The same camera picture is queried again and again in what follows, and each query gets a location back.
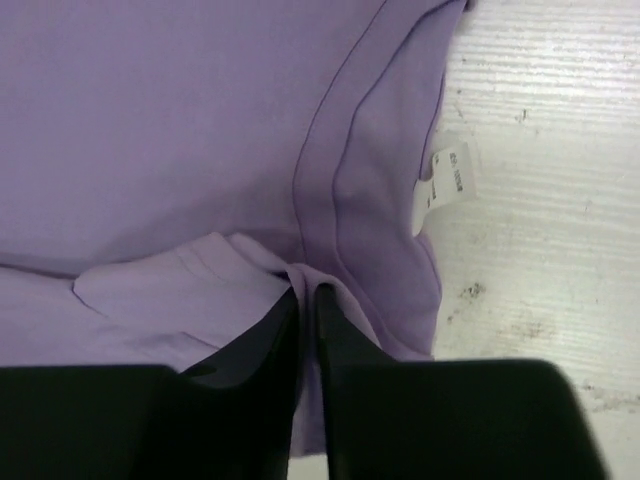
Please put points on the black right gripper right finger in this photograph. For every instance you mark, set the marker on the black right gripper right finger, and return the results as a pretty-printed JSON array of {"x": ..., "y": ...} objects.
[{"x": 469, "y": 419}]

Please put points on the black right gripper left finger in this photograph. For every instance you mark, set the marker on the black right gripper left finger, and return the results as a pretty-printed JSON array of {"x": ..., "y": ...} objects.
[{"x": 227, "y": 417}]

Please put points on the purple t-shirt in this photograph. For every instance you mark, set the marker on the purple t-shirt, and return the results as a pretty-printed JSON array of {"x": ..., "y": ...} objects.
[{"x": 170, "y": 168}]

